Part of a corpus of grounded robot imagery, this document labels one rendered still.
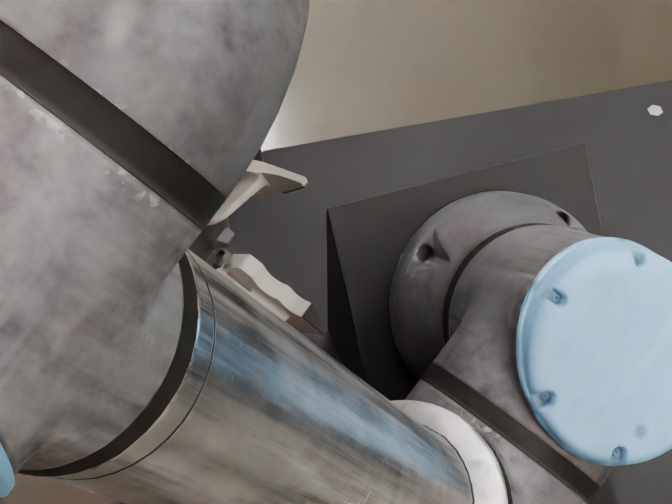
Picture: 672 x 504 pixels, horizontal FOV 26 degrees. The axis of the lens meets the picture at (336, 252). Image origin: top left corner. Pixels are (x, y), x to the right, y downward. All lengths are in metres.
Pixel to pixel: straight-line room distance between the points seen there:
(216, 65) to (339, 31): 1.56
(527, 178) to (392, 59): 0.78
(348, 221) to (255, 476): 0.57
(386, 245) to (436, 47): 0.84
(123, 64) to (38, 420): 0.12
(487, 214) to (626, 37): 0.92
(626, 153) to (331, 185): 0.30
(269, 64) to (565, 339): 0.51
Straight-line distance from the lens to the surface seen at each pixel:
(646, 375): 1.01
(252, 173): 0.99
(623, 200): 1.45
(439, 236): 1.18
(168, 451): 0.59
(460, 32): 2.04
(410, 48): 2.02
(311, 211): 1.42
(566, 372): 0.98
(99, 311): 0.49
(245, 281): 1.08
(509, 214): 1.18
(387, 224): 1.21
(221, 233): 1.07
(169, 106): 0.47
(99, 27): 0.47
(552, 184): 1.25
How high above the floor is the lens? 1.38
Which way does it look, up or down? 51 degrees down
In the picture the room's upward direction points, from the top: straight up
